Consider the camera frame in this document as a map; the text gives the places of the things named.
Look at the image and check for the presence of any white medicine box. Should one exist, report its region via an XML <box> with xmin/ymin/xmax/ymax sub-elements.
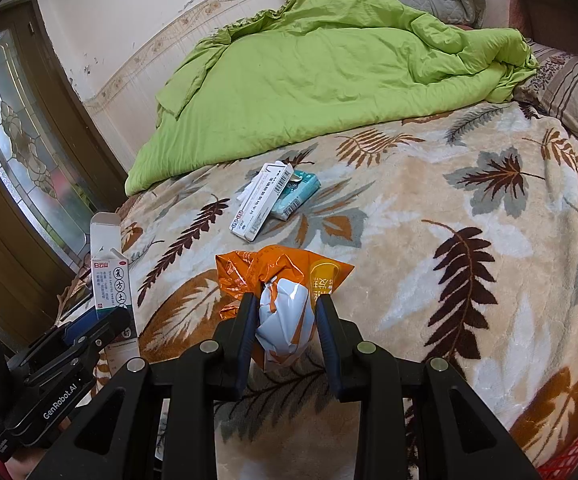
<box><xmin>89</xmin><ymin>211</ymin><xmax>140</xmax><ymax>377</ymax></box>

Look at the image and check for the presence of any striped brown pillow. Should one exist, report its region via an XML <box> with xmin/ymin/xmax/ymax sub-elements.
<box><xmin>514</xmin><ymin>40</ymin><xmax>578</xmax><ymax>156</ymax></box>

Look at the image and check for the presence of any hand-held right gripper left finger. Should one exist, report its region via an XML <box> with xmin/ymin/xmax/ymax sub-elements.
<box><xmin>26</xmin><ymin>291</ymin><xmax>262</xmax><ymax>480</ymax></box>

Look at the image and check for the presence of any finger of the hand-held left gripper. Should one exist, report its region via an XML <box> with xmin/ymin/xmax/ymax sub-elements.
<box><xmin>6</xmin><ymin>316</ymin><xmax>97</xmax><ymax>377</ymax></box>
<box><xmin>29</xmin><ymin>305</ymin><xmax>130</xmax><ymax>386</ymax></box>

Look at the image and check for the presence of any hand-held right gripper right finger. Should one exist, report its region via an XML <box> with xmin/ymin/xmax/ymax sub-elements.
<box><xmin>314</xmin><ymin>292</ymin><xmax>542</xmax><ymax>480</ymax></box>

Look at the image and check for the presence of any long white cardboard box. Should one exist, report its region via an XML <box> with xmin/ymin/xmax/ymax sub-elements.
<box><xmin>230</xmin><ymin>160</ymin><xmax>304</xmax><ymax>242</ymax></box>

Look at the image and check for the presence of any red woven mat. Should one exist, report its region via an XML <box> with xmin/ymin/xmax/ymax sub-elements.
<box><xmin>536</xmin><ymin>417</ymin><xmax>578</xmax><ymax>480</ymax></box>

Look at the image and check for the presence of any wooden door with stained glass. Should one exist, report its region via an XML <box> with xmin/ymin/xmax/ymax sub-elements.
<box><xmin>0</xmin><ymin>0</ymin><xmax>130</xmax><ymax>346</ymax></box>

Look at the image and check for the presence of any teal tissue pack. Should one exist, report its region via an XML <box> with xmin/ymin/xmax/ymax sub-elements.
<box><xmin>269</xmin><ymin>170</ymin><xmax>321</xmax><ymax>221</ymax></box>

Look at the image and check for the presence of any green quilt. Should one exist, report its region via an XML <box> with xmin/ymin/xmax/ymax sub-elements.
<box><xmin>125</xmin><ymin>0</ymin><xmax>540</xmax><ymax>197</ymax></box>

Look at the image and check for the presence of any orange snack wrapper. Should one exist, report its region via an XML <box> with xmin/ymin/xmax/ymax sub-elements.
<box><xmin>215</xmin><ymin>245</ymin><xmax>356</xmax><ymax>372</ymax></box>

